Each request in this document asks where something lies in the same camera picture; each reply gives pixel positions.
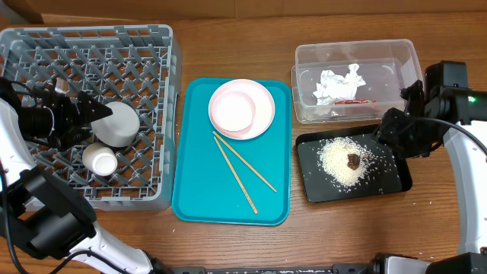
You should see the pile of rice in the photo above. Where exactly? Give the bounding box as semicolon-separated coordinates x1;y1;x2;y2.
317;137;378;189

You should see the grey shallow bowl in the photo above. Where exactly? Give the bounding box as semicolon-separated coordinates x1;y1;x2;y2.
91;101;140;147

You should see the clear plastic bin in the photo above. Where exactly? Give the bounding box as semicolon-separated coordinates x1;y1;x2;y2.
291;39;422;124

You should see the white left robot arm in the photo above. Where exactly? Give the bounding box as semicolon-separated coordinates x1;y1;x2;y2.
1;78;171;273

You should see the large white round plate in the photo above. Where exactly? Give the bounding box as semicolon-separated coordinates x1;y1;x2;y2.
208;79;275;140

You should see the white napkin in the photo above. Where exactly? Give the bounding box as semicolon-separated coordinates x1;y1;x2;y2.
313;63;366;105

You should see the teal plastic tray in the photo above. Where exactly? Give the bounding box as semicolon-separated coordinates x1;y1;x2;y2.
172;78;292;225

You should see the red snack wrapper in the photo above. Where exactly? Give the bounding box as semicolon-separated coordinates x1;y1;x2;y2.
334;99;377;105

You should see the brown food scrap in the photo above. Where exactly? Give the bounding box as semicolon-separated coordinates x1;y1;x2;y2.
347;154;361;170

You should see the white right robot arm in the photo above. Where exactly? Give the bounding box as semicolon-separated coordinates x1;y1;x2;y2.
368;81;486;273

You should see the grey plastic dish rack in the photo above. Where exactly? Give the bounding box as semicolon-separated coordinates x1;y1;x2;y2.
1;24;181;211

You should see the pink bowl with rice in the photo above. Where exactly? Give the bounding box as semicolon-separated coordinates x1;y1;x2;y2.
208;91;256;132

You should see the wooden chopstick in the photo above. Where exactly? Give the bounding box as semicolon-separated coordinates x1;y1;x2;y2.
213;136;258;215
212;131;277;193

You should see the white paper cup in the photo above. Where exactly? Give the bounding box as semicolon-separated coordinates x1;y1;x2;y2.
82;142;118;176

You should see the black plastic tray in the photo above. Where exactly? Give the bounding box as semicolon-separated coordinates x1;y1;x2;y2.
295;125;412;203

